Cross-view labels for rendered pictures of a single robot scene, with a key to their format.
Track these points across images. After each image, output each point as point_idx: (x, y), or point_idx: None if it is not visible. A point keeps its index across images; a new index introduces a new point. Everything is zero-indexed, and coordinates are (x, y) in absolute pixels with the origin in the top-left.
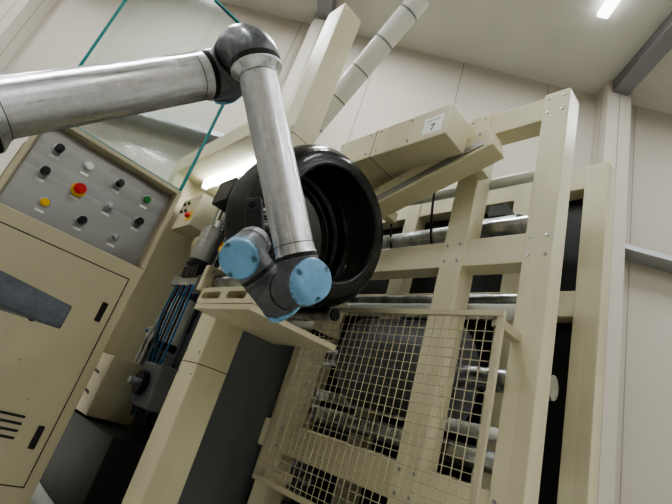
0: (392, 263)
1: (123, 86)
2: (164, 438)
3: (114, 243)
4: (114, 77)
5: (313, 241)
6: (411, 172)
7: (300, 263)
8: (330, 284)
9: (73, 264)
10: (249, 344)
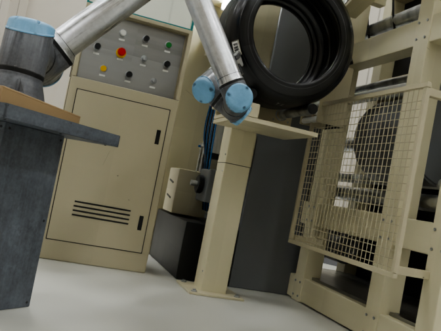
0: (382, 48)
1: (115, 7)
2: (213, 215)
3: (154, 85)
4: (109, 4)
5: (239, 71)
6: None
7: (228, 88)
8: (251, 96)
9: (131, 107)
10: (276, 144)
